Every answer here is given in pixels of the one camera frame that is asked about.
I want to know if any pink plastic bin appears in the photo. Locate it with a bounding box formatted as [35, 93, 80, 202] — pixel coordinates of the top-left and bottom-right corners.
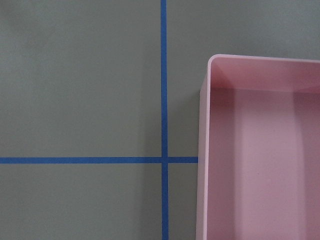
[196, 54, 320, 240]

